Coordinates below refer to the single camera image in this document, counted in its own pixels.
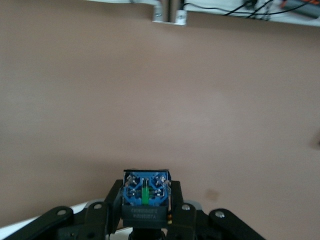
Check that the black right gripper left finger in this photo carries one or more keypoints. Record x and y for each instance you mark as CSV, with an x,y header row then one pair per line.
x,y
87,222

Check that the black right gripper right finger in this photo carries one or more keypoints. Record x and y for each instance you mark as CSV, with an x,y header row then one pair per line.
x,y
190,225

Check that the white plastic drawer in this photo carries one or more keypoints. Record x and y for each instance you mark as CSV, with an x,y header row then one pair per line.
x,y
77,207

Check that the orange cap push button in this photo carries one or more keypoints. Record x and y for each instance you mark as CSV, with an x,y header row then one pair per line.
x,y
145,190

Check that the black orange power strip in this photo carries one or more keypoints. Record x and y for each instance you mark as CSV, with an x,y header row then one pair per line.
x,y
300,7

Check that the white mounting bracket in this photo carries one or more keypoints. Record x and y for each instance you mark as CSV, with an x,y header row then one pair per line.
x,y
157,15
182,17

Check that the metal camera pole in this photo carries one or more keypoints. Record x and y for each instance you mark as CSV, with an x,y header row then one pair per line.
x,y
170,10

